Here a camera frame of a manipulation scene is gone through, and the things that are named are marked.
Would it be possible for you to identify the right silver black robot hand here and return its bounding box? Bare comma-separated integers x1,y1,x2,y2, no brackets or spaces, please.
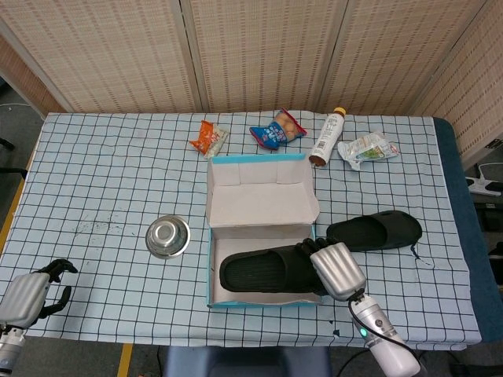
293,236,367,302

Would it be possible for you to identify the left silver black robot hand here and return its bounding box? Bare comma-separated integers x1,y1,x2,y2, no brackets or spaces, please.
0,258,79,329

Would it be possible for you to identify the black rubber slipper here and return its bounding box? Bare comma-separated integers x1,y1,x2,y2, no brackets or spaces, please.
325,210,424,253
218,242,327,294

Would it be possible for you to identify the blue white cardboard shoe box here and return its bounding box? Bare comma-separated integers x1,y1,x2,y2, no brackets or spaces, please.
204,152,325,309

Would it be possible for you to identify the black thread scrap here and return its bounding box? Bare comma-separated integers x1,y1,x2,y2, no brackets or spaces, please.
409,242,435,270

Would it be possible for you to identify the crumpled green white packet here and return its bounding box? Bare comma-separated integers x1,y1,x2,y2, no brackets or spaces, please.
336,131,400,172

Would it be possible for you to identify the dark blue seat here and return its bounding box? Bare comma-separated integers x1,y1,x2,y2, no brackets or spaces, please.
163,345,333,377

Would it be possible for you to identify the white bottle with yellow cap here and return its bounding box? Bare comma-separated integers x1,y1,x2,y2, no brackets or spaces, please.
308,108,347,168

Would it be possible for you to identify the blue checked tablecloth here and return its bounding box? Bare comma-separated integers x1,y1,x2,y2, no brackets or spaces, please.
0,111,483,350

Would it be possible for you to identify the dark blue table pad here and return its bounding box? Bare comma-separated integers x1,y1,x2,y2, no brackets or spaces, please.
431,117,503,342

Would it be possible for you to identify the blue red snack packet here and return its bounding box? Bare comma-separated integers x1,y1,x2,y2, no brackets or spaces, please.
249,108,308,152

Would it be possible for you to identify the small stainless steel bowl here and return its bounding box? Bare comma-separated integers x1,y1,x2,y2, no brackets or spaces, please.
145,214,192,259

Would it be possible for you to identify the black plastic bin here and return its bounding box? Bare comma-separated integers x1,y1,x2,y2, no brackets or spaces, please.
473,202,503,239

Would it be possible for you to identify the orange white snack packet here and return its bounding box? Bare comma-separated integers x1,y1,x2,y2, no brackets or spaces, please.
188,119,230,160

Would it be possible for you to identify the beige woven folding screen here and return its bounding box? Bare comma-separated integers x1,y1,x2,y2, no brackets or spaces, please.
0,0,503,158

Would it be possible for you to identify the black floor cable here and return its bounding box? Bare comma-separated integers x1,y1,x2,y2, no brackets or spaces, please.
337,347,464,377

